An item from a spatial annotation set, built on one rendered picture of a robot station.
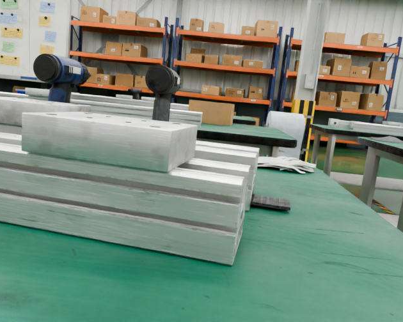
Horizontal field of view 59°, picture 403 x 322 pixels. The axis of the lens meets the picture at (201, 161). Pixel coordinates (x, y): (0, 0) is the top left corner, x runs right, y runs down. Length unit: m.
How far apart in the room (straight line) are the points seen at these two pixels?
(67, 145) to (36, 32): 3.41
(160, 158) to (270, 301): 0.16
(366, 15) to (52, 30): 9.52
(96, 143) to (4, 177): 0.12
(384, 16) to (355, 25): 0.80
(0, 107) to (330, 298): 0.56
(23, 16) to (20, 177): 3.47
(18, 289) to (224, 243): 0.18
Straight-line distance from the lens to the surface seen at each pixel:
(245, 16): 11.19
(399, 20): 12.06
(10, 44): 3.89
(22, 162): 0.42
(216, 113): 2.48
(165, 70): 0.75
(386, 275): 0.42
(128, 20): 10.55
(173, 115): 2.05
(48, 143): 0.39
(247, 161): 0.52
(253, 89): 10.00
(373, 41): 10.82
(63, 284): 0.32
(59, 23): 3.69
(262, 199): 0.59
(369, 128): 4.06
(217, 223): 0.35
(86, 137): 0.37
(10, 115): 0.67
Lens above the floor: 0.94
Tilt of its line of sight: 10 degrees down
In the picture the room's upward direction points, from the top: 6 degrees clockwise
